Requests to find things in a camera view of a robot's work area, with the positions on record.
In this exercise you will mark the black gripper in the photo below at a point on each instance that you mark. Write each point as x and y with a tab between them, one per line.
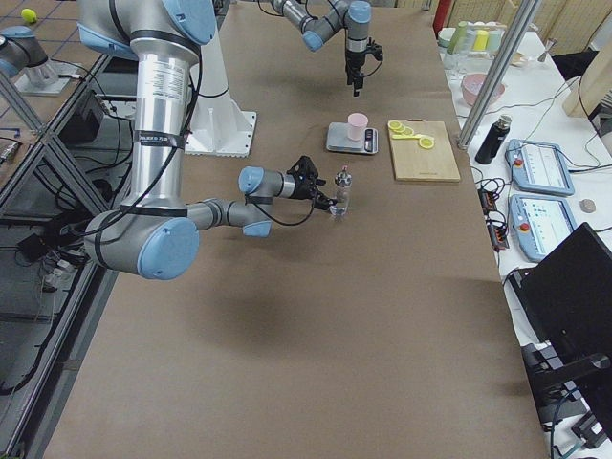
303	188
354	60

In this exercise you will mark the clear glass sauce bottle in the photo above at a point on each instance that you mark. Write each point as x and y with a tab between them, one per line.
343	182

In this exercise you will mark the pink plastic cup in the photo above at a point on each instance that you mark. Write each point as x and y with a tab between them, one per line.
357	123

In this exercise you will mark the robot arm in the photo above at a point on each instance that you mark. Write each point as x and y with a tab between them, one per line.
352	17
153	233

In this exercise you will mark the green plastic cup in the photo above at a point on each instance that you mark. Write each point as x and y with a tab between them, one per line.
459	42

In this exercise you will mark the yellow plastic cup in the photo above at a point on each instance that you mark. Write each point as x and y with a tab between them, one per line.
480	40

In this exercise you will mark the lemon slice row end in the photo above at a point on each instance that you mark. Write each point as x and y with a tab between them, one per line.
394	125

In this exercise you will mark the yellow plastic knife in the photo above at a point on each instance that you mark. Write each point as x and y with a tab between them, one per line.
406	137

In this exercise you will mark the wooden cutting board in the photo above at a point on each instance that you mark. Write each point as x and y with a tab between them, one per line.
411	163

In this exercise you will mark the lemon slice front pair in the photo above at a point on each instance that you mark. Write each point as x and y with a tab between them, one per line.
426	143

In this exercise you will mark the black thermos bottle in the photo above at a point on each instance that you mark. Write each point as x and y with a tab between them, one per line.
495	137

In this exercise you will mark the far blue teach pendant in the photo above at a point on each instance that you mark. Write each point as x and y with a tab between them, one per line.
539	167

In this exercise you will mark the blue teach pendant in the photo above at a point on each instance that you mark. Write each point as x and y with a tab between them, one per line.
540	223
539	167

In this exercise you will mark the near blue teach pendant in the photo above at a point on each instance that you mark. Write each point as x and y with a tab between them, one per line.
540	223

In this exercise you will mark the black laptop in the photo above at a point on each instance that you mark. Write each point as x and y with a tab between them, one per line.
569	295

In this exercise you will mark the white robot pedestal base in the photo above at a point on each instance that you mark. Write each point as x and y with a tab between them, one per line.
218	126

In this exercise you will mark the aluminium frame post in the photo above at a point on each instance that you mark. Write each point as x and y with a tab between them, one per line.
523	18

